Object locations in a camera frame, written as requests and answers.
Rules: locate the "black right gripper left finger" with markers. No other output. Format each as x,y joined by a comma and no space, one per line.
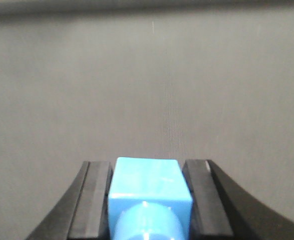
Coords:
82,212

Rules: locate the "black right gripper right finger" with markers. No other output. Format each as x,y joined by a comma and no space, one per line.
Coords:
223,210

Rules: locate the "blue block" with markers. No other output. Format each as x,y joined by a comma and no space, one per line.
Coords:
148,200

